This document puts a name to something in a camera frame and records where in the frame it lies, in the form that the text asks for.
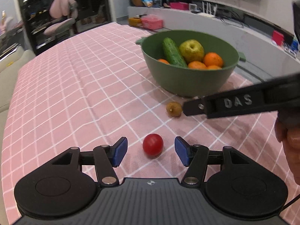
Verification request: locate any orange mandarin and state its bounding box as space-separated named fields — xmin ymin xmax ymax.
xmin=158 ymin=59 xmax=169 ymax=64
xmin=203 ymin=52 xmax=224 ymax=68
xmin=207 ymin=65 xmax=222 ymax=70
xmin=188 ymin=61 xmax=207 ymax=70

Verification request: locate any green cucumber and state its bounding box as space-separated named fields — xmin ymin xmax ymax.
xmin=162 ymin=38 xmax=187 ymax=68

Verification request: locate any person right hand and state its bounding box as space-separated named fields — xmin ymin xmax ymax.
xmin=274 ymin=118 xmax=300 ymax=185

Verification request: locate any red cherry tomato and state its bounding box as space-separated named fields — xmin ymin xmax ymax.
xmin=142 ymin=133 xmax=164 ymax=156

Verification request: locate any brown longan middle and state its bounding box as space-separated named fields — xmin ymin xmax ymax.
xmin=166 ymin=102 xmax=183 ymax=117

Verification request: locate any pink checkered tablecloth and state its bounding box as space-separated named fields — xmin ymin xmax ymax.
xmin=1 ymin=23 xmax=299 ymax=224

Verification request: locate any green plastic colander bowl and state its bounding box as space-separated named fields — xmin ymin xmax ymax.
xmin=136 ymin=30 xmax=245 ymax=98

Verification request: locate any yellow green pear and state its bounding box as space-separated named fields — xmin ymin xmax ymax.
xmin=179 ymin=40 xmax=205 ymax=64

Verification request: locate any white wifi router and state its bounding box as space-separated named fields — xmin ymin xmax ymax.
xmin=198 ymin=0 xmax=219 ymax=18

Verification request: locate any orange box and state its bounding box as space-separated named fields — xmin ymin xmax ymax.
xmin=128 ymin=17 xmax=142 ymax=27

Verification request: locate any pink storage box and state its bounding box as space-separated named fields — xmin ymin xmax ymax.
xmin=141 ymin=14 xmax=163 ymax=31

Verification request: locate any pink office chair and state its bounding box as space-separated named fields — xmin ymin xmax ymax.
xmin=44 ymin=0 xmax=78 ymax=37

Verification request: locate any blue snack bag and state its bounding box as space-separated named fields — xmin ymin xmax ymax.
xmin=141 ymin=0 xmax=154 ymax=8

